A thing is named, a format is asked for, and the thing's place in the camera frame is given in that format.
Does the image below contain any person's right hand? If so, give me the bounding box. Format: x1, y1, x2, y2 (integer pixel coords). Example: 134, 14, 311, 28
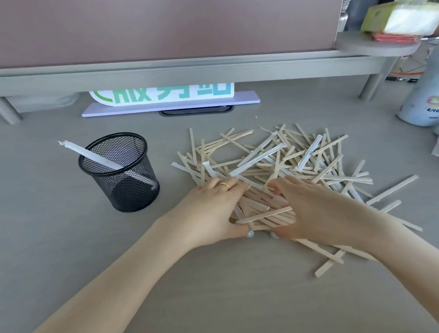
267, 173, 378, 251

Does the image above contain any person's left hand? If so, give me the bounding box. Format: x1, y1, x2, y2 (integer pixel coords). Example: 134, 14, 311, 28
159, 176, 256, 251

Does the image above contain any wooden stir stick bundle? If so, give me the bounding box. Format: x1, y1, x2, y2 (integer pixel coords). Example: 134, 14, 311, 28
227, 185, 298, 232

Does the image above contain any person's left forearm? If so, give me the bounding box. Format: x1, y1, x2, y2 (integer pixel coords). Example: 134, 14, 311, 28
11, 213, 199, 333

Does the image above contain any person's right forearm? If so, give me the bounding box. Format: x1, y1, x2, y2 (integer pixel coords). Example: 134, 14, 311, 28
353, 203, 439, 324

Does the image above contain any pile of loose wooden sticks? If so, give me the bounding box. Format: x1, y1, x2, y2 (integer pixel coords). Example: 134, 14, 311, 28
169, 119, 425, 283

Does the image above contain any black mesh pen cup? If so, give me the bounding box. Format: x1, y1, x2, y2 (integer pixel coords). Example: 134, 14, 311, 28
77, 131, 161, 214

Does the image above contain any green lettered sign, lavender base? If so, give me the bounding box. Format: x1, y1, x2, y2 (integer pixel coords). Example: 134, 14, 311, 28
81, 82, 261, 118

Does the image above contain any white paper-wrapped stick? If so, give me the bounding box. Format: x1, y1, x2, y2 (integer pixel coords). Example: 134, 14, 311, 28
58, 138, 152, 187

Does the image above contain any grey desk shelf riser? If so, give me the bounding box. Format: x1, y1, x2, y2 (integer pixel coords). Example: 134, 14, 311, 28
0, 47, 401, 125

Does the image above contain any white printed canister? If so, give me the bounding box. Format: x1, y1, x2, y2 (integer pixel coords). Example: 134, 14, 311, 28
395, 38, 439, 127

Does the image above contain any grey round shelf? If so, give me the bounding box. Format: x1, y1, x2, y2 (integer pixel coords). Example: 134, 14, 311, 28
335, 29, 432, 59

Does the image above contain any mauve desk partition panel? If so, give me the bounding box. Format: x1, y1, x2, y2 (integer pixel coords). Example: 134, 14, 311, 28
0, 0, 349, 70

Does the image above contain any red flat packet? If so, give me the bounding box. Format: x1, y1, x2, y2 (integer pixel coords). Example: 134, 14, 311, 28
371, 30, 421, 45

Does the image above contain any green tissue pack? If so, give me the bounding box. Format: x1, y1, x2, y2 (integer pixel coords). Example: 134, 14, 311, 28
359, 0, 439, 38

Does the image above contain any black desk cable grommet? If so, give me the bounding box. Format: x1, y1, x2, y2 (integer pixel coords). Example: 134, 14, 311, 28
159, 105, 235, 117

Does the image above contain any orange cable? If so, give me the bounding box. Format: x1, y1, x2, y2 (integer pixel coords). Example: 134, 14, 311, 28
388, 65, 426, 77

